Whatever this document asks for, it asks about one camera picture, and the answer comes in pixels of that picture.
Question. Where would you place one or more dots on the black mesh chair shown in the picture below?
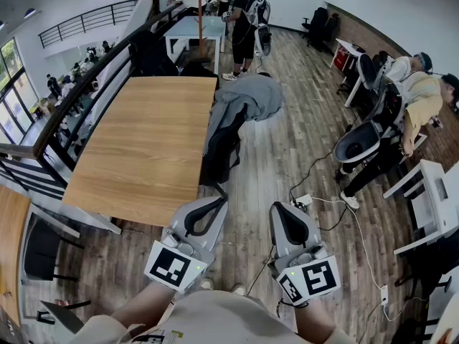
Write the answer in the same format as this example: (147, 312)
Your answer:
(218, 149)

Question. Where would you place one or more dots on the red box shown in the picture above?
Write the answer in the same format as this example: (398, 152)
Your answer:
(343, 56)

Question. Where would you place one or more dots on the grey jacket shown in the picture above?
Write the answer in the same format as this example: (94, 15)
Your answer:
(251, 99)

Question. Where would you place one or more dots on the white shell backpack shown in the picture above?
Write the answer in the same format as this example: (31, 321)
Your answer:
(263, 39)
(367, 70)
(358, 142)

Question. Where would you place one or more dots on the thin black stair railing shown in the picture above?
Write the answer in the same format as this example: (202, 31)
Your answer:
(112, 13)

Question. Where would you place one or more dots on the black metal railing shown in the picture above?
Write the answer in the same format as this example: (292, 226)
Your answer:
(82, 84)

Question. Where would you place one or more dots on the black bag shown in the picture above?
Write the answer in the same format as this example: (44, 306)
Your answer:
(197, 71)

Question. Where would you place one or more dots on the white shelf desk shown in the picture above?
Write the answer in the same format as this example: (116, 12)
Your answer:
(435, 192)

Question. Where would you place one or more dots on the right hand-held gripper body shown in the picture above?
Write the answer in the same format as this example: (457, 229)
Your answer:
(319, 278)

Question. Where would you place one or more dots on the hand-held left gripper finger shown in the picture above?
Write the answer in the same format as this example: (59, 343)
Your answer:
(215, 231)
(183, 211)

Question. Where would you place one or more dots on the person's right shoe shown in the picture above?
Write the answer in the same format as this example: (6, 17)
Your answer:
(238, 289)

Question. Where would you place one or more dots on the wooden coat rack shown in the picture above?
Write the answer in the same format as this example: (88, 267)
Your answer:
(201, 38)

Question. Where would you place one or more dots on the black dome lamp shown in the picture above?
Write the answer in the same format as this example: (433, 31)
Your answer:
(29, 13)

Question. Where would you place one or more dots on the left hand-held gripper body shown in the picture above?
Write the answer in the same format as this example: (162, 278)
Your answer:
(168, 267)

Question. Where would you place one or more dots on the glass window wall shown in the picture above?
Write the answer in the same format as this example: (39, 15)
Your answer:
(14, 102)

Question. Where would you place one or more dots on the wooden table with white frame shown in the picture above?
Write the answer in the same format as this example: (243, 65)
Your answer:
(12, 246)
(143, 138)

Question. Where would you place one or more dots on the person's left forearm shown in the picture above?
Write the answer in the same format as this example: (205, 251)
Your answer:
(143, 306)

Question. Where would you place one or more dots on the person's right forearm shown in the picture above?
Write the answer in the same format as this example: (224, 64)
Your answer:
(315, 321)

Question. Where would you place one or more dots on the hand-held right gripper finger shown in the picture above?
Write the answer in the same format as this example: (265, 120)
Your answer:
(278, 235)
(308, 235)

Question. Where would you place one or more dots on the person's beige shirt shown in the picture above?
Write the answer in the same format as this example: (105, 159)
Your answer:
(222, 321)

